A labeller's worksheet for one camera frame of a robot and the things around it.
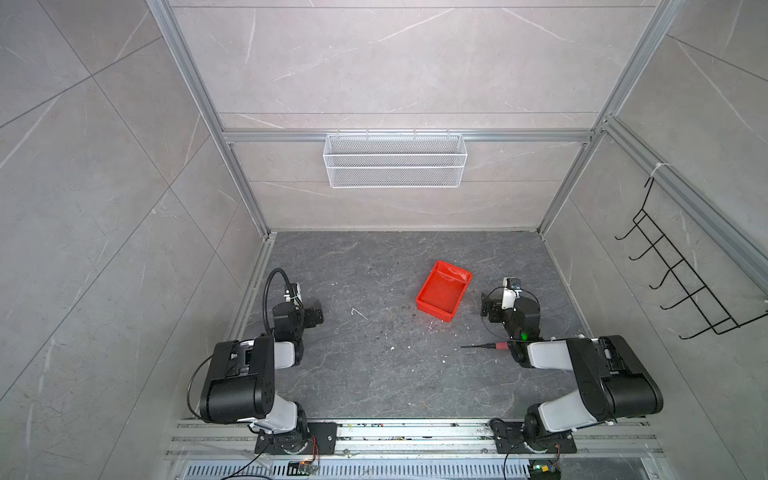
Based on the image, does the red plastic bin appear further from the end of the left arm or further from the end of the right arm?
the end of the left arm

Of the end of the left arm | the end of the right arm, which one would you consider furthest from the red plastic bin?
the end of the left arm

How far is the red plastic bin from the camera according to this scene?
0.95 m
